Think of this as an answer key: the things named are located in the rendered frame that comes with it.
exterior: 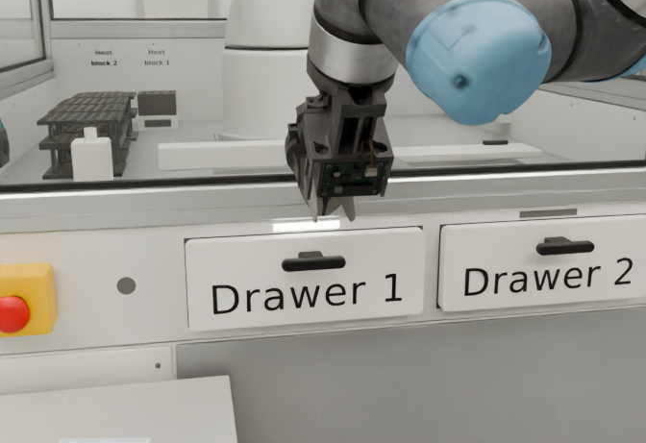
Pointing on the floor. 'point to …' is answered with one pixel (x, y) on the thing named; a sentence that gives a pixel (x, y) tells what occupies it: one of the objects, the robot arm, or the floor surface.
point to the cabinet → (397, 378)
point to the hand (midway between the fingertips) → (322, 201)
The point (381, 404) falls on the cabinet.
